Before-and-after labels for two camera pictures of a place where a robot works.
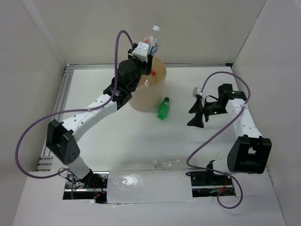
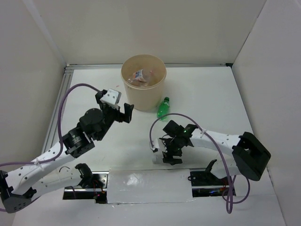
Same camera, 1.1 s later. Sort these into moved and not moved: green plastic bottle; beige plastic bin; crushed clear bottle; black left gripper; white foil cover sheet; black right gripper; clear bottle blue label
Moved: black right gripper; clear bottle blue label; black left gripper; crushed clear bottle
Not moved: beige plastic bin; green plastic bottle; white foil cover sheet
